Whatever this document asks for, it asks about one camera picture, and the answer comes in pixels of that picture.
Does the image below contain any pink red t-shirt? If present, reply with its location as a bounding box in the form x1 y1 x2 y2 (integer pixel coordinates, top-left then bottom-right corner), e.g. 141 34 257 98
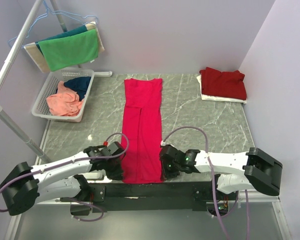
121 78 163 184

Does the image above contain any beige hanging towel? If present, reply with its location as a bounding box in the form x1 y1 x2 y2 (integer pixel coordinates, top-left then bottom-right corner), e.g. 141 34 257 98
23 21 105 73

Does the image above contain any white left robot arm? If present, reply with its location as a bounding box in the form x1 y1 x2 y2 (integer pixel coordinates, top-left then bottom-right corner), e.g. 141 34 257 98
0 141 126 216

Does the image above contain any dark red folded t-shirt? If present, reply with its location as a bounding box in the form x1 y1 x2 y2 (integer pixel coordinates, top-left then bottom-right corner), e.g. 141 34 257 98
199 67 247 101

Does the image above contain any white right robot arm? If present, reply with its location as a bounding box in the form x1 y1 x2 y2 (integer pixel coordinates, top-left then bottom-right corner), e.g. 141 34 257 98
159 142 283 200

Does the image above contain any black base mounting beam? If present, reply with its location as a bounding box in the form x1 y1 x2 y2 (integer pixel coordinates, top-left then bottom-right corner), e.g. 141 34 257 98
59 181 241 216

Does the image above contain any green hanging towel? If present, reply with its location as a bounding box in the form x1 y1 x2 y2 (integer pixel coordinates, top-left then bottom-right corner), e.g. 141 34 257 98
38 29 99 72

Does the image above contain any white folded t-shirt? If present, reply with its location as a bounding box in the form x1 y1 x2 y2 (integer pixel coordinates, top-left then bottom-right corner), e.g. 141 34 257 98
197 76 247 104

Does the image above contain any blue wire hanger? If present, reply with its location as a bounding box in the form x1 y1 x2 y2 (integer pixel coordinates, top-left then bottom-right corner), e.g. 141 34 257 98
7 5 99 50

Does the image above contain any navy t-shirt in basket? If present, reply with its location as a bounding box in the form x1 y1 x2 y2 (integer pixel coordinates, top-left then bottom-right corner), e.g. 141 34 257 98
63 76 91 101

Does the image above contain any teal hanging towel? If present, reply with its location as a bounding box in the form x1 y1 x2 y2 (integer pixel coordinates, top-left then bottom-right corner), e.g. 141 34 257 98
35 25 88 58

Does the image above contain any aluminium rail frame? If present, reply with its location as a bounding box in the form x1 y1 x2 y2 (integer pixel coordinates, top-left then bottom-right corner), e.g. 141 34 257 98
5 198 292 240

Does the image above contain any salmon t-shirt in basket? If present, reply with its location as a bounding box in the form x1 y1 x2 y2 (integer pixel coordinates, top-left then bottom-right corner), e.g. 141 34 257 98
46 81 84 117

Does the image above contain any white clothes rack pole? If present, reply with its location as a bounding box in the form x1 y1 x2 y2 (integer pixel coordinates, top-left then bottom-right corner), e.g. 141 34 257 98
0 0 83 163

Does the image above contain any white laundry basket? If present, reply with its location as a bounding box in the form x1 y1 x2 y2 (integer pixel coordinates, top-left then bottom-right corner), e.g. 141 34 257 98
31 67 95 123

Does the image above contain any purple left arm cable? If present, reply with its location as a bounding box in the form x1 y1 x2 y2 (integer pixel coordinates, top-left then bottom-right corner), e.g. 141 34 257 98
0 132 130 222

